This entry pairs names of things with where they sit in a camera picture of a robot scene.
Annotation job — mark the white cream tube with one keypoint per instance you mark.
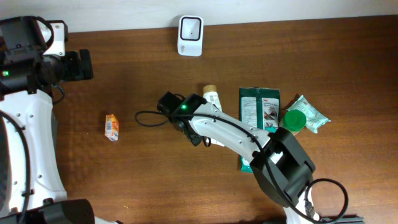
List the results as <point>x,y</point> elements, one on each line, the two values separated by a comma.
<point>211,95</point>

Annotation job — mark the orange tissue packet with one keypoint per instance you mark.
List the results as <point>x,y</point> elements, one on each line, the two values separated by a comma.
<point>111,127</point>

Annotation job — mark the mint green wipes packet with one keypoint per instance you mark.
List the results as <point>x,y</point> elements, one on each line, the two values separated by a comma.
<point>314,118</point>

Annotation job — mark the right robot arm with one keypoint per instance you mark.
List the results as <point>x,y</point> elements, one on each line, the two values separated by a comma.
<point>280,165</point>

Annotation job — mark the green 3M wipes pack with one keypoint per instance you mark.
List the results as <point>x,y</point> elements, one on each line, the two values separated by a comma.
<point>260,107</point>

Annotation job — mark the green lid jar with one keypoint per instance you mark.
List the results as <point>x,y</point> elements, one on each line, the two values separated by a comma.
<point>293,121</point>

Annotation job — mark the white barcode scanner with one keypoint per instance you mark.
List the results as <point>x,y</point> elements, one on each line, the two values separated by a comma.
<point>190,36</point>

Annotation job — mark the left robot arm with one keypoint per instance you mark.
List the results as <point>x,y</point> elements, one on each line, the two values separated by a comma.
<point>33,63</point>

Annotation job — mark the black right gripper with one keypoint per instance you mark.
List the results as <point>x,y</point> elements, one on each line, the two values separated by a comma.
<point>193,137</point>

